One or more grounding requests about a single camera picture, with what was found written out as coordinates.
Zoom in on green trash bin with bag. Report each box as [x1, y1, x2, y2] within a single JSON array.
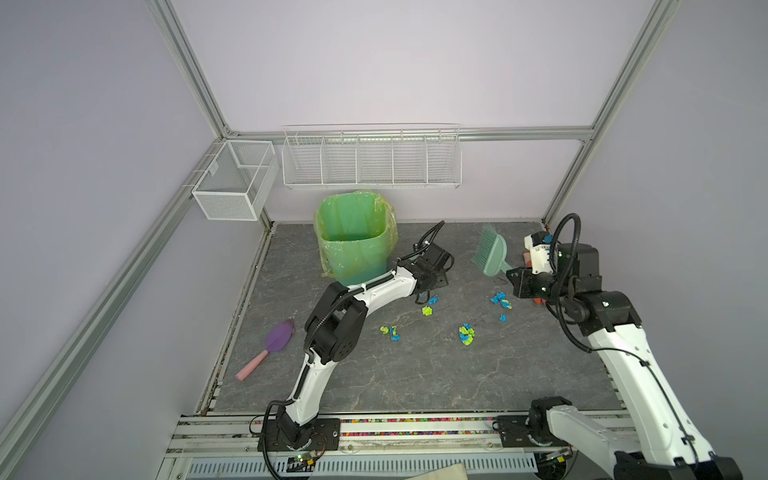
[[314, 191, 398, 285]]

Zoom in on purple pink scoop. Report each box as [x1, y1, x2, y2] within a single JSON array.
[[235, 319, 295, 382]]

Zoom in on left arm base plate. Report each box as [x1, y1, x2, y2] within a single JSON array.
[[257, 417, 341, 452]]

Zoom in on red rubber glove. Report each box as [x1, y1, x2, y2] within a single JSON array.
[[517, 251, 552, 305]]

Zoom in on green blue scrap centre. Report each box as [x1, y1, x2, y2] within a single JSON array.
[[380, 326, 400, 341]]

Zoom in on mint green hand brush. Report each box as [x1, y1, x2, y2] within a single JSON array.
[[473, 224, 512, 277]]

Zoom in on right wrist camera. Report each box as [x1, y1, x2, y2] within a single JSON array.
[[524, 231, 552, 274]]

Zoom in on green blue scrap cluster right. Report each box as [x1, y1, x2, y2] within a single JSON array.
[[458, 323, 475, 346]]

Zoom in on small white wire basket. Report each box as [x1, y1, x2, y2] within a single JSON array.
[[192, 140, 280, 221]]

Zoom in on blue scraps near right gripper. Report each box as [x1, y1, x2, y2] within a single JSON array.
[[489, 292, 512, 310]]

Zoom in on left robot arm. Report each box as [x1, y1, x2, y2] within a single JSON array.
[[276, 241, 454, 443]]

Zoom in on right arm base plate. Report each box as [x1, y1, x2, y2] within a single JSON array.
[[492, 415, 569, 448]]

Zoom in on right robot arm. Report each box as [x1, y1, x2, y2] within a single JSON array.
[[506, 213, 743, 479]]

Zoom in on long white wire basket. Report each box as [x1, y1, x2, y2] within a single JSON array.
[[282, 123, 463, 189]]

